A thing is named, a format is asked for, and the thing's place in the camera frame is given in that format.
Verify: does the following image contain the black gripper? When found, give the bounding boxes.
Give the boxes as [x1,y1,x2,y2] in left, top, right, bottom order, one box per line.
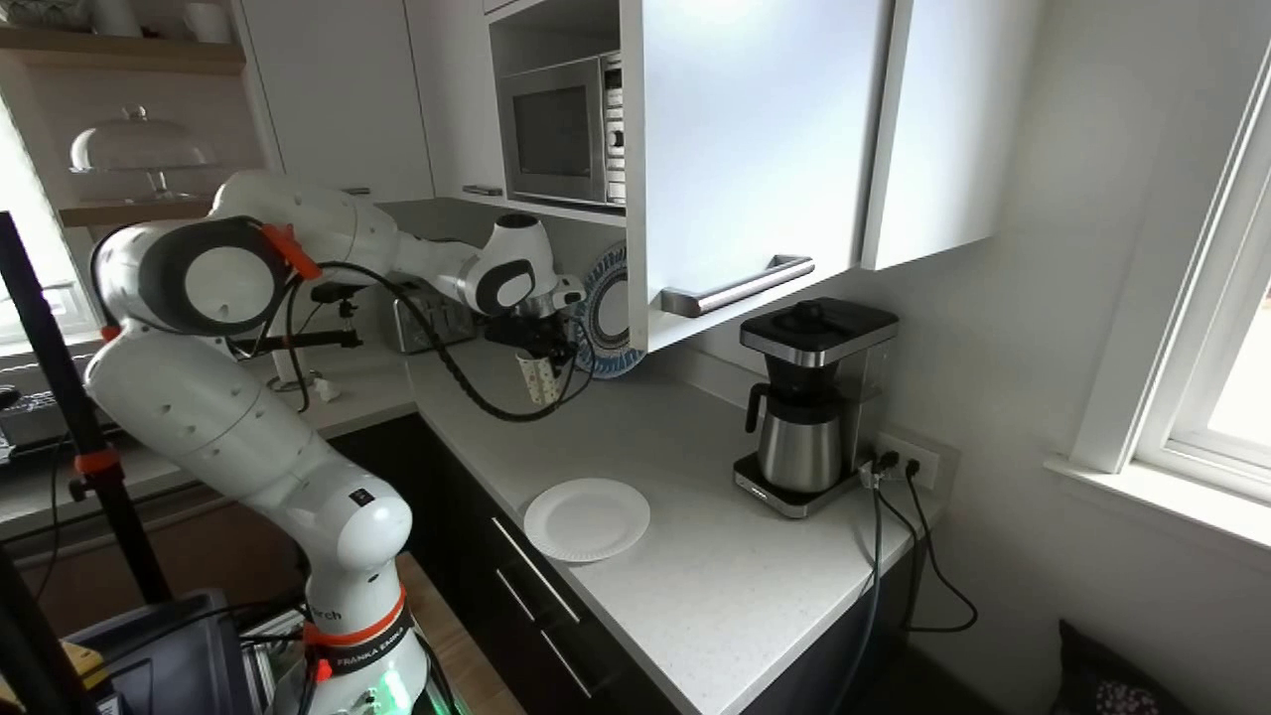
[501,306,590,387]

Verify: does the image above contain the white window frame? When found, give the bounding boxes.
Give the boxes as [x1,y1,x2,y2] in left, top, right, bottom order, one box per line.
[1044,37,1271,552]

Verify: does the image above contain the white wall cabinet carcass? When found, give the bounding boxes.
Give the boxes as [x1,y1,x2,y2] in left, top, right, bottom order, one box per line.
[402,0,633,230]

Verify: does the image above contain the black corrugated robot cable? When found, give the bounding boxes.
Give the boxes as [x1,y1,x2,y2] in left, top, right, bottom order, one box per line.
[283,253,594,429]

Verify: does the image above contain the short steel drawer handle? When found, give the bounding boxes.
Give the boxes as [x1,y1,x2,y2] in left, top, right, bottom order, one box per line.
[533,628,596,702]
[490,564,539,622]

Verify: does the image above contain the white mug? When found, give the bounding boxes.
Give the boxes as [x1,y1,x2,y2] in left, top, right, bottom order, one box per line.
[177,0,238,49]

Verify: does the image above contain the white jar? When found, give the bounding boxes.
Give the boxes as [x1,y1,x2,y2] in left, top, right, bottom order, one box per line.
[89,0,144,40]

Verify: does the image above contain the blue patterned decorative plate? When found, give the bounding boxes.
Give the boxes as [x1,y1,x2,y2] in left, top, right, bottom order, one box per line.
[578,248,651,387]

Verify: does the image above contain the dark floral cushion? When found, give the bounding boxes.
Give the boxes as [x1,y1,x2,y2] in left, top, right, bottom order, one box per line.
[1049,616,1183,715]

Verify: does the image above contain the steel cabinet door handle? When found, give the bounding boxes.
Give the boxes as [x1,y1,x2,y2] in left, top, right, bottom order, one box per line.
[656,249,820,323]

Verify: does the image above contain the open white cabinet door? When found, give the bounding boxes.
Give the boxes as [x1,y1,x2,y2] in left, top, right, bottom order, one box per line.
[616,0,918,359]

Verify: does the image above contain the kitchen base cabinet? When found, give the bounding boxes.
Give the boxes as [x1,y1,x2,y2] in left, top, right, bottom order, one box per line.
[353,409,929,715]

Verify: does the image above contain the steel and black coffee maker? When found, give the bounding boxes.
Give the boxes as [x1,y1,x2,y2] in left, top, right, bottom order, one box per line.
[731,295,902,524]

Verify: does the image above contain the glass cake dome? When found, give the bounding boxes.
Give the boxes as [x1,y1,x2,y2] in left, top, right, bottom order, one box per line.
[67,103,215,180]

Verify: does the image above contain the silver microwave oven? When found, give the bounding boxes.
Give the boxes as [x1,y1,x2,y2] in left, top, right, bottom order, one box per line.
[497,52,627,216]

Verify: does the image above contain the wooden wall shelf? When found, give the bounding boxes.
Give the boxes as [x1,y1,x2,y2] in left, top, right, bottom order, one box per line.
[0,24,252,78]
[56,195,230,230]

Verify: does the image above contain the narrow white cabinet door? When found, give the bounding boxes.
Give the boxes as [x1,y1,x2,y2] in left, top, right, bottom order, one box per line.
[856,0,1044,275]

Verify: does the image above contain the silver toaster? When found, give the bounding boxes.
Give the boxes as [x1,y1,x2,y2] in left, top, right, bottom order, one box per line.
[391,295,473,359]

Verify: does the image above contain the black power cable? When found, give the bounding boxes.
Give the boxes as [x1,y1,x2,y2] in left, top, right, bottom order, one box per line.
[900,466,987,636]
[829,461,892,715]

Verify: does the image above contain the white paper plate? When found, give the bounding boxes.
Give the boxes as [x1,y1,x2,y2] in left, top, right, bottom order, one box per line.
[522,473,656,569]

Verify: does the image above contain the white double power outlet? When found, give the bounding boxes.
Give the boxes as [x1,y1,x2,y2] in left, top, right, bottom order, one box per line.
[856,429,960,499]

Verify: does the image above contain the closed white cabinet door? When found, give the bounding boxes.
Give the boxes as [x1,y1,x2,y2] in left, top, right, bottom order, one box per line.
[230,0,443,210]

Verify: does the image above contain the long steel drawer handle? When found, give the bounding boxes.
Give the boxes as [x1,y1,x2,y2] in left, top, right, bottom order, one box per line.
[490,511,584,628]

